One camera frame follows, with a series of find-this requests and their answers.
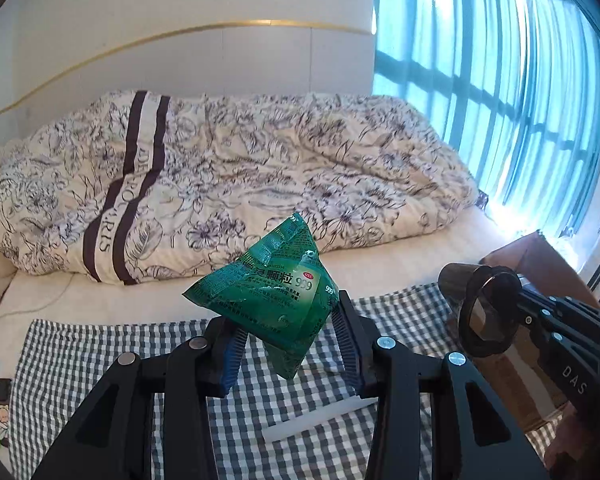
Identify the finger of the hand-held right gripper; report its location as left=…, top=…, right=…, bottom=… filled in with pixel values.
left=517, top=305, right=600, bottom=361
left=517, top=280, right=600, bottom=331

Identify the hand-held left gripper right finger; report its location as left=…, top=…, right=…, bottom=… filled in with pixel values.
left=330, top=297, right=551, bottom=480

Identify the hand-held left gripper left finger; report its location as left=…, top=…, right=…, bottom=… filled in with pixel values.
left=32, top=317, right=251, bottom=480

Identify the cardboard box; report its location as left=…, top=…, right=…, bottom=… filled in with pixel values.
left=480, top=230, right=600, bottom=433

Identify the green sachet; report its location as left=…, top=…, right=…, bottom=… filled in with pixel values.
left=181, top=212, right=340, bottom=381

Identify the person's right hand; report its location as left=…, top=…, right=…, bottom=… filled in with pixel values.
left=542, top=402, right=583, bottom=480

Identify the white plastic strip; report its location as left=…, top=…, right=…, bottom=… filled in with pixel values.
left=261, top=397, right=381, bottom=443

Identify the white bed mattress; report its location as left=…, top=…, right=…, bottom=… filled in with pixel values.
left=0, top=205, right=531, bottom=351

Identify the grey white checked cloth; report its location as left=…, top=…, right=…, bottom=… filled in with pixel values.
left=7, top=282, right=566, bottom=480

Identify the floral duvet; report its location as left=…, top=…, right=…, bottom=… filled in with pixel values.
left=0, top=89, right=481, bottom=287

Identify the blue curtain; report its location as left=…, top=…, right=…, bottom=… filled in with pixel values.
left=372, top=0, right=600, bottom=238

